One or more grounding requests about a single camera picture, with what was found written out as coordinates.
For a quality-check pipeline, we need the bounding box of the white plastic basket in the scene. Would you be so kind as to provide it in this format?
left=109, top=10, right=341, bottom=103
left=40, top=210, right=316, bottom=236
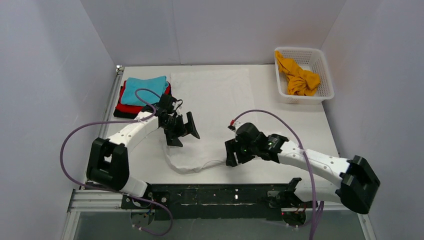
left=274, top=47, right=334, bottom=105

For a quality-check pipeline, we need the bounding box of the purple cable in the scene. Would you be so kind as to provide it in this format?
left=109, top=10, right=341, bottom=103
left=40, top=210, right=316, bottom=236
left=59, top=88, right=174, bottom=237
left=228, top=109, right=325, bottom=240

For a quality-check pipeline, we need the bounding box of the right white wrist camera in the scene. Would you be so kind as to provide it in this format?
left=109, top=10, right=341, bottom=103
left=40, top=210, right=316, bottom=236
left=227, top=119, right=241, bottom=133

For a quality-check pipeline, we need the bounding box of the aluminium frame rail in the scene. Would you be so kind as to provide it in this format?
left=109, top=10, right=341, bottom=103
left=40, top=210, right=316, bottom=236
left=59, top=65, right=125, bottom=240

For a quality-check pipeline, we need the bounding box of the folded red t shirt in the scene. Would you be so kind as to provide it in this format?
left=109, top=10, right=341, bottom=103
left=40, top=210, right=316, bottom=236
left=115, top=80, right=171, bottom=112

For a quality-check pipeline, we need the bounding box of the white t shirt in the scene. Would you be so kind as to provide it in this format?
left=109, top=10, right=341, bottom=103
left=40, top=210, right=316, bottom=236
left=164, top=68, right=255, bottom=174

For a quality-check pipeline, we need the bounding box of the folded black t shirt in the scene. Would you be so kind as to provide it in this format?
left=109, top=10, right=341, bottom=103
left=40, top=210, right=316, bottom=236
left=113, top=108, right=139, bottom=120

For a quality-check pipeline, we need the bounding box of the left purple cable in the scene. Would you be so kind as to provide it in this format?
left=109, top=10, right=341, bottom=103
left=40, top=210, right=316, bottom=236
left=59, top=88, right=174, bottom=237

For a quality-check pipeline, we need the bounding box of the folded cyan t shirt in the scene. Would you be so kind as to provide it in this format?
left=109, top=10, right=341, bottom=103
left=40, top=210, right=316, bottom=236
left=120, top=75, right=169, bottom=107

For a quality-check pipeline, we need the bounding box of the orange t shirt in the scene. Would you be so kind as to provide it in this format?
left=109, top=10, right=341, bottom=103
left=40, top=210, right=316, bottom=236
left=274, top=50, right=321, bottom=97

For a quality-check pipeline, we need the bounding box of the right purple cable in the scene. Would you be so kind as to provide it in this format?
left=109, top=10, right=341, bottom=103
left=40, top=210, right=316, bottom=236
left=228, top=109, right=325, bottom=240

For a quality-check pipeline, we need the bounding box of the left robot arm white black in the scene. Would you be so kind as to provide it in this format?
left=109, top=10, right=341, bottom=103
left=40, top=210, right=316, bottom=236
left=86, top=94, right=200, bottom=197

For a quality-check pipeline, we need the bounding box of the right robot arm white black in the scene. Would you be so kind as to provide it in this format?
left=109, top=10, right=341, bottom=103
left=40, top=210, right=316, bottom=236
left=224, top=122, right=381, bottom=215

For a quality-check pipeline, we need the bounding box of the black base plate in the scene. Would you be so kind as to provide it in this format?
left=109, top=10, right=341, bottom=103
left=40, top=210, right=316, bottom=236
left=119, top=183, right=319, bottom=223

